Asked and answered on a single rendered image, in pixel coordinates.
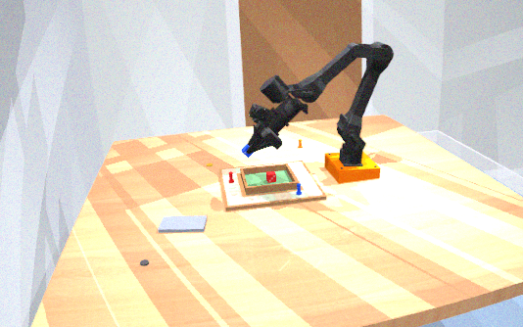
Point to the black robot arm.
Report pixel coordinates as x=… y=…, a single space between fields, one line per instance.
x=378 y=56

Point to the red die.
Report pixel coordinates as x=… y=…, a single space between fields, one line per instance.
x=271 y=176

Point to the blue die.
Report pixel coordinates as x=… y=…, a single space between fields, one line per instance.
x=245 y=149

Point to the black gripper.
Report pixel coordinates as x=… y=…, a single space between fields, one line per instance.
x=268 y=136

